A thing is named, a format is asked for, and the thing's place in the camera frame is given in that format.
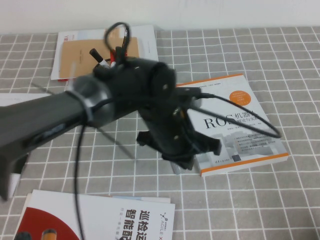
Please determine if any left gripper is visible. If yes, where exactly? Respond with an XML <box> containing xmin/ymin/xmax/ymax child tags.
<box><xmin>136</xmin><ymin>108</ymin><xmax>223</xmax><ymax>172</ymax></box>

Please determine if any grey pen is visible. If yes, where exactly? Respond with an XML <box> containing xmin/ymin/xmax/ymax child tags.
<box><xmin>171</xmin><ymin>162</ymin><xmax>182</xmax><ymax>176</ymax></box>

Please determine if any white brochure with pale edge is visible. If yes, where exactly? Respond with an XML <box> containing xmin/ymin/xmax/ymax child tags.
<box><xmin>24</xmin><ymin>192</ymin><xmax>172</xmax><ymax>208</ymax></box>

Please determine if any grey checked tablecloth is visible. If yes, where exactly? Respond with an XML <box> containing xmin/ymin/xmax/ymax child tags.
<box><xmin>0</xmin><ymin>24</ymin><xmax>320</xmax><ymax>240</ymax></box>

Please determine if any ROS robot textbook orange-edged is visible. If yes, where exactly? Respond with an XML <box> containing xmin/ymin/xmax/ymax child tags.
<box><xmin>174</xmin><ymin>73</ymin><xmax>289</xmax><ymax>178</ymax></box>

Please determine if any red and white AgileX brochure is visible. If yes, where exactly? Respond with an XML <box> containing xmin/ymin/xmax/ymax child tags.
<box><xmin>13</xmin><ymin>189</ymin><xmax>176</xmax><ymax>240</ymax></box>

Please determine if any white brochure with beige picture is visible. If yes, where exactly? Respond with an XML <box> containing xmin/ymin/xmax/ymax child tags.
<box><xmin>51</xmin><ymin>24</ymin><xmax>161</xmax><ymax>81</ymax></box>

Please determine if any black-capped whiteboard marker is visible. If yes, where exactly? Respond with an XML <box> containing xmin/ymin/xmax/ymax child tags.
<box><xmin>89</xmin><ymin>48</ymin><xmax>107</xmax><ymax>66</ymax></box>

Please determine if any red and black pencil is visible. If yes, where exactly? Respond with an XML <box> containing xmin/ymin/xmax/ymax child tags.
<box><xmin>121</xmin><ymin>26</ymin><xmax>130</xmax><ymax>52</ymax></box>

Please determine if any white card with small logo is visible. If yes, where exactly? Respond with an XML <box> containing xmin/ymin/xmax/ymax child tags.
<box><xmin>6</xmin><ymin>172</ymin><xmax>22</xmax><ymax>199</ymax></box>

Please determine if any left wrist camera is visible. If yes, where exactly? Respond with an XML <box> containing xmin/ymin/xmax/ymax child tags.
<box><xmin>174</xmin><ymin>86</ymin><xmax>202</xmax><ymax>118</ymax></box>

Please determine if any black camera cable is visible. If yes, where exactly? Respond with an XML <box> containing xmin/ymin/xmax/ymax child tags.
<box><xmin>73</xmin><ymin>92</ymin><xmax>282</xmax><ymax>240</ymax></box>

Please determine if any clear cable tie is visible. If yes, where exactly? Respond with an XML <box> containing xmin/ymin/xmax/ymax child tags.
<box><xmin>65</xmin><ymin>62</ymin><xmax>94</xmax><ymax>124</ymax></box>

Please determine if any black looped cable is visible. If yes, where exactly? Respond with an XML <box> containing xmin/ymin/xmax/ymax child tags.
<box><xmin>103</xmin><ymin>21</ymin><xmax>131</xmax><ymax>66</ymax></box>

